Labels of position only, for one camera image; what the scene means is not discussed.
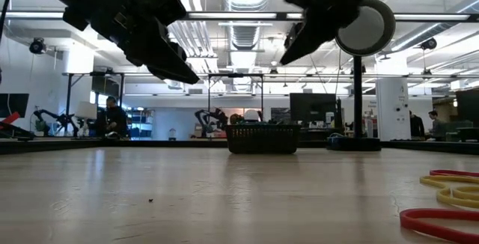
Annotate black metal rig frame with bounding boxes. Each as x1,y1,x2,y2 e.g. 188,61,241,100
61,71,126,125
207,73,265,123

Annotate black hanging cable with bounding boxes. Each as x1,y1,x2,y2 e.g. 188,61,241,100
0,0,19,45

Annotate red bar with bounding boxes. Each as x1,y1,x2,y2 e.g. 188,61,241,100
0,111,22,129

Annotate black slotted plastic bin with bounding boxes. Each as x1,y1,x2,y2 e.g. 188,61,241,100
225,123,302,154

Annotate black monitor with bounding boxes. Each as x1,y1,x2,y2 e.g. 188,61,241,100
289,92,338,123

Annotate dark screen panel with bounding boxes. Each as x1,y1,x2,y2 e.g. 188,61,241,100
454,88,479,128

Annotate white dome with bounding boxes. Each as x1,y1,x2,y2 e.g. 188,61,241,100
243,109,261,123

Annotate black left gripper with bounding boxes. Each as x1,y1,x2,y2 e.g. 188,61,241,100
62,0,201,85

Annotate black wall screen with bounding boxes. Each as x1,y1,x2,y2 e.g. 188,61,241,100
0,93,30,119

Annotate black overhead beam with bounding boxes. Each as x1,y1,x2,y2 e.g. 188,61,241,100
0,10,479,23

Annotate black aluminium table frame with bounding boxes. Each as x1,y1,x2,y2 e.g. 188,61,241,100
0,137,479,156

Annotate person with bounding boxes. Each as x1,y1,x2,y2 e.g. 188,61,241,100
408,110,426,140
104,95,130,139
427,109,445,141

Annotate yellow rubber band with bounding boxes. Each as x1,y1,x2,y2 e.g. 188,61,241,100
419,174,479,210

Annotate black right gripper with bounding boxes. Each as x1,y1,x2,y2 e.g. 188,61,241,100
279,0,375,66

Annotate white box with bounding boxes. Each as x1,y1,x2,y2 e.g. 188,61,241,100
74,101,99,121

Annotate black desk lamp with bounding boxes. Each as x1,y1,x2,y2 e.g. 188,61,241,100
326,0,397,152

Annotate white column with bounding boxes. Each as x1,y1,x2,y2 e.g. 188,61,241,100
375,77,412,141

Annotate red rubber band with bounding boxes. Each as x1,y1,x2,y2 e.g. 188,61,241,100
399,208,479,244
429,168,479,178

